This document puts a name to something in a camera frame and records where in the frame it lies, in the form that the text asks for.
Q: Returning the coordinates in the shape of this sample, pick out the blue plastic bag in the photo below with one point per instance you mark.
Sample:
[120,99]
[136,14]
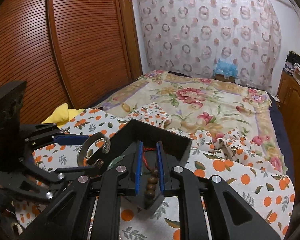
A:
[226,68]

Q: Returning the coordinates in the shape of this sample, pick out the stack of folded clothes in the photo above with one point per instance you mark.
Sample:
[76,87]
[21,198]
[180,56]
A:
[298,66]

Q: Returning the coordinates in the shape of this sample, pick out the black jewelry box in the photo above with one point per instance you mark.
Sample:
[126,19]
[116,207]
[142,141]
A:
[162,135]

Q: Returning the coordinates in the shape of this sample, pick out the circle pattern curtain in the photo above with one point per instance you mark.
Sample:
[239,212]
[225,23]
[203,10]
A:
[207,32]

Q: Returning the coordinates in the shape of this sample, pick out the wooden slatted wardrobe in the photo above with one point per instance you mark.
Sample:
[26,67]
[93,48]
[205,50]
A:
[65,42]

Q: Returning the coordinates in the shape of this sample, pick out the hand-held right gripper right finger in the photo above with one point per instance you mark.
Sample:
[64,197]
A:
[161,170]

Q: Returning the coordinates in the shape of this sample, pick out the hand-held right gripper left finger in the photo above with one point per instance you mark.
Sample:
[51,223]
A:
[139,170]

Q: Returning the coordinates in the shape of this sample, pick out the silver bangle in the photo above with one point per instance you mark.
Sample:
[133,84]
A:
[83,150]

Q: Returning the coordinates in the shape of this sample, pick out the cardboard box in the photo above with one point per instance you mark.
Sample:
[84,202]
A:
[225,77]

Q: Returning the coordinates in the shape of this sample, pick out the floral blanket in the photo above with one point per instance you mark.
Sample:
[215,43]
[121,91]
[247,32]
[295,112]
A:
[202,100]

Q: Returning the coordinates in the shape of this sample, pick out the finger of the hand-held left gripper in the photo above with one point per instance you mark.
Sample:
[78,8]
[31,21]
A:
[70,140]
[72,172]

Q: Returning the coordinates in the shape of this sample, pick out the dark blue mattress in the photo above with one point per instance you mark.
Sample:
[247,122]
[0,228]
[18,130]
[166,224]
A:
[277,115]

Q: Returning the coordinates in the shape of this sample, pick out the yellow plush pillow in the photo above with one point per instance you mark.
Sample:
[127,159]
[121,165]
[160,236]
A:
[61,113]

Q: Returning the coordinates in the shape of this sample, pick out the wooden cabinet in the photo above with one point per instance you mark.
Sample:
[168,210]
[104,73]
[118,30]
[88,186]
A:
[292,97]

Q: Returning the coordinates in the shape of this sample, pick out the orange fruit print cloth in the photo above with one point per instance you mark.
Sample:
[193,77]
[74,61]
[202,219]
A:
[240,180]

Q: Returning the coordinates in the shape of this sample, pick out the green jade bangle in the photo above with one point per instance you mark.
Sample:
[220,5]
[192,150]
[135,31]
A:
[115,162]

